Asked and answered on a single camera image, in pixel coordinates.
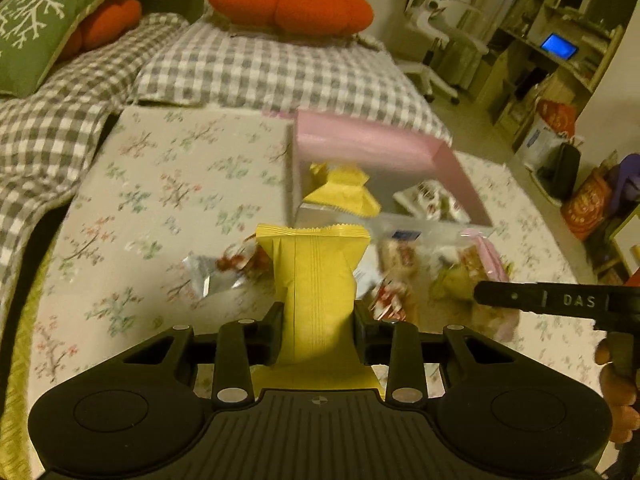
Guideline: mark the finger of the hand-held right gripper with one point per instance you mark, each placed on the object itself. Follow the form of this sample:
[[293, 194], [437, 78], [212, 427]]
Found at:
[[530, 299]]

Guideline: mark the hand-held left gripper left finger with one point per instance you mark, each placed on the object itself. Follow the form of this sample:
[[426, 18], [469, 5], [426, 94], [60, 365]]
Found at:
[[274, 330]]

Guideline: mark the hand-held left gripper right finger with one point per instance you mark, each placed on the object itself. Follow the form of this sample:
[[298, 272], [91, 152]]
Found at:
[[364, 332]]

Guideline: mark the yellow snack packet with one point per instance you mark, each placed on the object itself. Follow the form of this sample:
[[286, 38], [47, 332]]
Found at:
[[317, 290], [342, 192]]

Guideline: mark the clear plastic bag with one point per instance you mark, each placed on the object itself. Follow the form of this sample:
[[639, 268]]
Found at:
[[450, 265]]

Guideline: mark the pink cardboard box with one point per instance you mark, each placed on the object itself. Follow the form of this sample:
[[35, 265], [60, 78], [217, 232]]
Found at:
[[370, 142]]

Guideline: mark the person's right hand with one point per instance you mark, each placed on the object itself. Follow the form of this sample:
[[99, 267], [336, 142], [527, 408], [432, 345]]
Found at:
[[620, 390]]

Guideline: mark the silver foil snack packet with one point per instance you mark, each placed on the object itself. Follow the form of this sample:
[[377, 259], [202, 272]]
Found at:
[[207, 275]]

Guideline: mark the orange printed bag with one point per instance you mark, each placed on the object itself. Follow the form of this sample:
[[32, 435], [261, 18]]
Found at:
[[587, 205]]

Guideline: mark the black bag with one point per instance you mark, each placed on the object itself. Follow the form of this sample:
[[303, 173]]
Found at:
[[566, 170]]

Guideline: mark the yellow crumpled snack packet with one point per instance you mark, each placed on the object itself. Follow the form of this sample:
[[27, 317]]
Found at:
[[342, 192]]

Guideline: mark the purple cloth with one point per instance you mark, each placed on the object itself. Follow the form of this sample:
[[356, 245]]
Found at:
[[625, 175]]

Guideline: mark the white paper bag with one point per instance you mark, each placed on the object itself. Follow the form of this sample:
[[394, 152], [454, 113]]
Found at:
[[537, 142]]

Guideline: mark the red shopping bag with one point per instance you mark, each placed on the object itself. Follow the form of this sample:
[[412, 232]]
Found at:
[[555, 115]]

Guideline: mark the floral tablecloth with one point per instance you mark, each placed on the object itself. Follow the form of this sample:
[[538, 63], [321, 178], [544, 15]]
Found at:
[[170, 170]]

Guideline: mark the yellow-green mat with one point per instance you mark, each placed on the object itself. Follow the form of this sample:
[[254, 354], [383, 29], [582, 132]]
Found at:
[[30, 320]]

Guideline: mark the small blue screen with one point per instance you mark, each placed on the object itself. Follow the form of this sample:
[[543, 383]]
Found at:
[[560, 46]]

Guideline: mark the grey checked blanket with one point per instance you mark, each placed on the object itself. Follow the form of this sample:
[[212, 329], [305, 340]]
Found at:
[[280, 70]]

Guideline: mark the wooden shelf unit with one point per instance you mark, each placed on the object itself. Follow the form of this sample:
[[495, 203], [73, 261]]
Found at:
[[565, 20]]

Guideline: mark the white office chair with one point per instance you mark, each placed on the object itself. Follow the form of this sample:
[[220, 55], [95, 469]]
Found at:
[[440, 15]]

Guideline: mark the large orange pumpkin pillow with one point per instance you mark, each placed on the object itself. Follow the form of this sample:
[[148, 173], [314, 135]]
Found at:
[[290, 2]]

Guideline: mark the small orange pumpkin pillow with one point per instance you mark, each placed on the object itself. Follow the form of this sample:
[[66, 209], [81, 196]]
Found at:
[[107, 22]]

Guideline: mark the green embroidered pillow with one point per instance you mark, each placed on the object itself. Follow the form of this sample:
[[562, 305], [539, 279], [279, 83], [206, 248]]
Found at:
[[45, 25]]

